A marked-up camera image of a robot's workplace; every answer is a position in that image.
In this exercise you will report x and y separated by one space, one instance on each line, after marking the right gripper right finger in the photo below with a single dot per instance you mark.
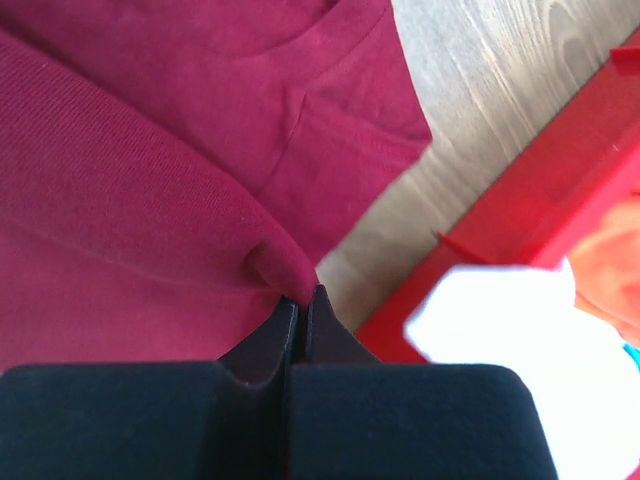
354 417

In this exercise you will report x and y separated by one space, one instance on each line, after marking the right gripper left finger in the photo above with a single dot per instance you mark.
180 420

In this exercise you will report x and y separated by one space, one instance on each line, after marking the dark red t shirt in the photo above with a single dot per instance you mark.
171 169

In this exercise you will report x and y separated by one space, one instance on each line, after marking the white t shirt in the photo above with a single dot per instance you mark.
584 385

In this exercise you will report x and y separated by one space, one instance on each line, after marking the teal t shirt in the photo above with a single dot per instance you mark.
633 353

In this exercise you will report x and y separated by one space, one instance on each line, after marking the orange t shirt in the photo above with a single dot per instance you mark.
605 264

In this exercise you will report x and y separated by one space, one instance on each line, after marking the red plastic bin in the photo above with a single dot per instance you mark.
582 162

